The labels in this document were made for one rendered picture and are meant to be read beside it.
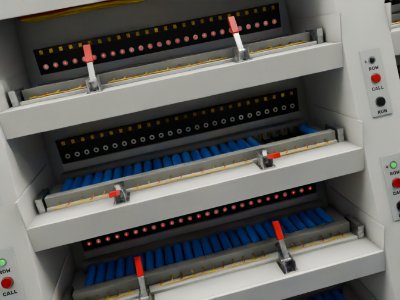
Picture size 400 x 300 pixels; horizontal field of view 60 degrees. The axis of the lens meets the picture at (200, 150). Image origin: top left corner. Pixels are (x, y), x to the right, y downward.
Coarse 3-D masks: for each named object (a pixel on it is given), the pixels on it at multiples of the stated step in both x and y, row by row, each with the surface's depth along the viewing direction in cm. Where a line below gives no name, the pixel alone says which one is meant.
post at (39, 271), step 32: (0, 32) 65; (0, 64) 62; (0, 128) 56; (0, 160) 56; (32, 160) 67; (0, 192) 56; (0, 224) 57; (32, 256) 57; (64, 256) 72; (32, 288) 57
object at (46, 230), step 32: (224, 128) 78; (320, 128) 78; (352, 128) 65; (96, 160) 75; (288, 160) 64; (320, 160) 62; (352, 160) 63; (32, 192) 62; (160, 192) 61; (192, 192) 60; (224, 192) 61; (256, 192) 62; (32, 224) 58; (64, 224) 58; (96, 224) 59; (128, 224) 60
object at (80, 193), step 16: (272, 144) 66; (288, 144) 66; (304, 144) 67; (208, 160) 65; (224, 160) 65; (240, 160) 66; (128, 176) 65; (144, 176) 64; (160, 176) 64; (176, 176) 65; (64, 192) 63; (80, 192) 62; (96, 192) 63
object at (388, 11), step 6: (384, 0) 81; (390, 0) 81; (396, 0) 82; (390, 6) 62; (396, 6) 81; (390, 12) 62; (396, 12) 80; (390, 18) 62; (396, 18) 70; (390, 24) 63; (396, 24) 68; (390, 30) 63; (396, 30) 63; (396, 36) 63; (396, 42) 64; (396, 48) 64; (396, 54) 64
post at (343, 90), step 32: (288, 0) 79; (320, 0) 66; (352, 0) 62; (352, 32) 62; (384, 32) 63; (352, 64) 62; (384, 64) 63; (320, 96) 75; (352, 96) 63; (384, 128) 63; (352, 192) 71; (384, 192) 63; (384, 224) 64; (384, 288) 67
